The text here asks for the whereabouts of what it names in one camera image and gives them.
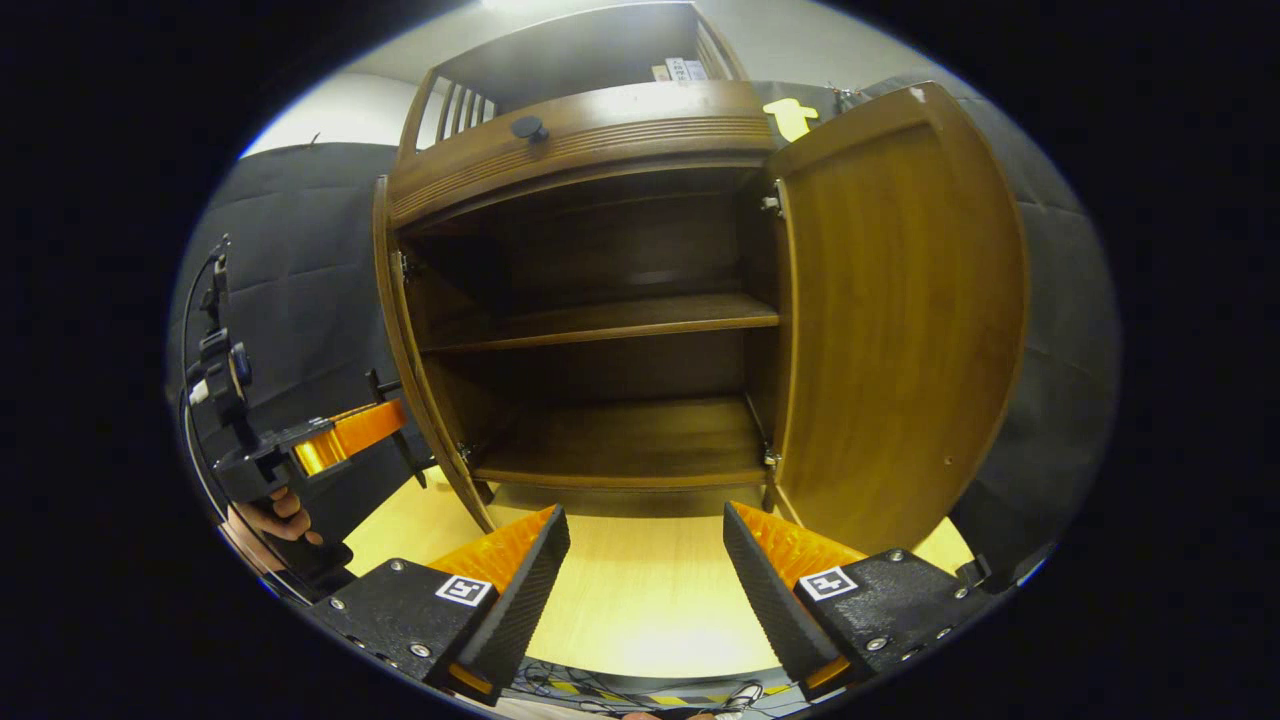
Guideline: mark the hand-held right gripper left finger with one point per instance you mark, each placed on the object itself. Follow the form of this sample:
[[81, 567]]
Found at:
[[525, 590]]

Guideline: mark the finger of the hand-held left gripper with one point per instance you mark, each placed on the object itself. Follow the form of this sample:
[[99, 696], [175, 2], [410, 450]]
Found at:
[[350, 432]]

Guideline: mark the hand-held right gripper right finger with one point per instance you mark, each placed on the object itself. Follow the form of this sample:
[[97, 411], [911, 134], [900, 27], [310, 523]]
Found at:
[[765, 590]]

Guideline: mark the wooden cabinet door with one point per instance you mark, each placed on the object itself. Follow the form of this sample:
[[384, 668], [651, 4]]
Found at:
[[410, 370], [900, 320]]

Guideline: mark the wooden double-door shoe cabinet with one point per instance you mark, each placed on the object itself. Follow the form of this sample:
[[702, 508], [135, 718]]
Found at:
[[600, 140]]

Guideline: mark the metal door hinge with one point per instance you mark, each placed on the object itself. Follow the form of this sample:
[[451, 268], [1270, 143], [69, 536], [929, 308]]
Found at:
[[770, 458], [770, 203]]

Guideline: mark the black backdrop cloth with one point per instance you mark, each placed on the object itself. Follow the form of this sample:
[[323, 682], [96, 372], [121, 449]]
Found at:
[[290, 280]]

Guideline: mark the black clamp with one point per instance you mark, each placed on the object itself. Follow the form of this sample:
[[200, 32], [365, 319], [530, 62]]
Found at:
[[975, 573]]

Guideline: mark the wooden inner shelf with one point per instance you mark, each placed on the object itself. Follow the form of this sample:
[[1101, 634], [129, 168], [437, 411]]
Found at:
[[600, 322]]

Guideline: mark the black round knob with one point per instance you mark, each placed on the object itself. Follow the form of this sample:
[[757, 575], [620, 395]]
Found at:
[[528, 127]]

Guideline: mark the metal cloth clip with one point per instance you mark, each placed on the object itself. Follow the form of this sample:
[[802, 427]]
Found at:
[[846, 96]]

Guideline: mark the pale blue spine book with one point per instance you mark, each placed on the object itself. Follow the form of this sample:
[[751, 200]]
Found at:
[[699, 68]]

